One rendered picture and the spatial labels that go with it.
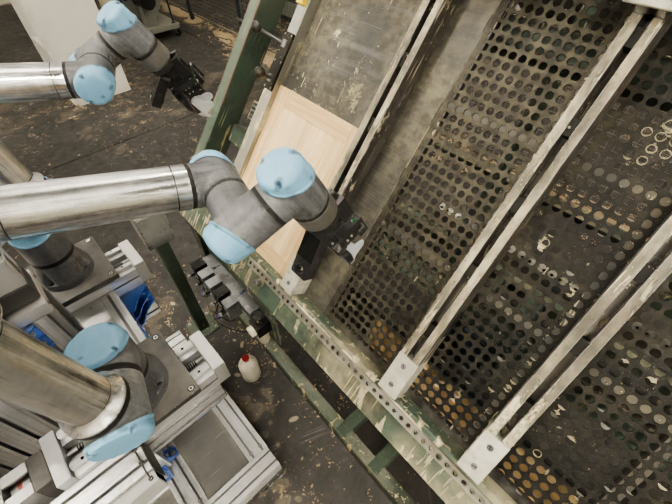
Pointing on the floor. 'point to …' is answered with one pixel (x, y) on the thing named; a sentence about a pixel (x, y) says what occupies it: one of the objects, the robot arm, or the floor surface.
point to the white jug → (248, 365)
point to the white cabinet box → (62, 30)
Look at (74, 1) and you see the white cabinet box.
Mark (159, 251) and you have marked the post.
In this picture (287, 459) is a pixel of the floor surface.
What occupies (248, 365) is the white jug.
